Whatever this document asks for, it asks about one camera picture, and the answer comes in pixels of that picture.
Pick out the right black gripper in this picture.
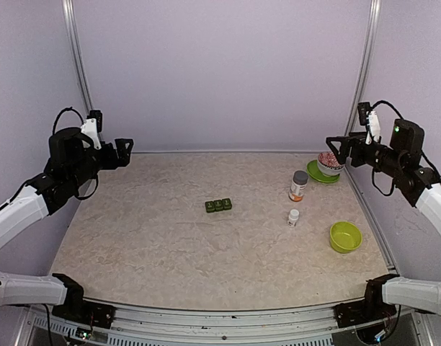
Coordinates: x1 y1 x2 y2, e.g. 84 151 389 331
327 130 406 177

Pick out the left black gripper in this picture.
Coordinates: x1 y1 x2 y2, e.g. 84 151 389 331
68 138 133 189

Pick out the small white pill bottle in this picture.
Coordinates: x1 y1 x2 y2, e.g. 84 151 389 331
288 209 300 227

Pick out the green weekly pill organizer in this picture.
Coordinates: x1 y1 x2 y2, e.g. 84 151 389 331
205 198 233 213

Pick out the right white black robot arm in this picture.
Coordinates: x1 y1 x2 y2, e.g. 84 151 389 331
326 119 441 320

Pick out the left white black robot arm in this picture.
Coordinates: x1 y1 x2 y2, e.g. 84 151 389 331
0 127 133 321

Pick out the red patterned white bowl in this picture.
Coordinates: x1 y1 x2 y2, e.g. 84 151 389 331
317 151 344 177

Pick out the green saucer plate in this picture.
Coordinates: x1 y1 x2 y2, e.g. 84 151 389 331
306 160 340 184

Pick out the orange grey-capped supplement bottle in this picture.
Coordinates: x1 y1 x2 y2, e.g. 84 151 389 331
288 170 308 202

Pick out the lime green bowl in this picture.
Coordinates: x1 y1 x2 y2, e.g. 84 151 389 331
329 221 363 254

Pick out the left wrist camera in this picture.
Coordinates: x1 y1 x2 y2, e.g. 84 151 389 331
87 110 103 133

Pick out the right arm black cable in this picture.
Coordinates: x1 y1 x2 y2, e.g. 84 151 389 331
370 100 409 122

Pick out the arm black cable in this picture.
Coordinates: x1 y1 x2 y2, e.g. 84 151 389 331
53 106 85 135
370 100 409 122

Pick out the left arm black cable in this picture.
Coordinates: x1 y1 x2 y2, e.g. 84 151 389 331
53 106 85 135

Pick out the right aluminium frame post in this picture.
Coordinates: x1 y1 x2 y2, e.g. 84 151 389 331
345 0 382 135

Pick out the aluminium frame post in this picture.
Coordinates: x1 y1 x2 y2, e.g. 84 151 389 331
345 0 382 135
61 0 94 113

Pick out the left aluminium frame post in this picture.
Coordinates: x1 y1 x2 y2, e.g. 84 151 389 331
61 0 94 113

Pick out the front aluminium rail base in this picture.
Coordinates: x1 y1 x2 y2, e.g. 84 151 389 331
14 304 437 346

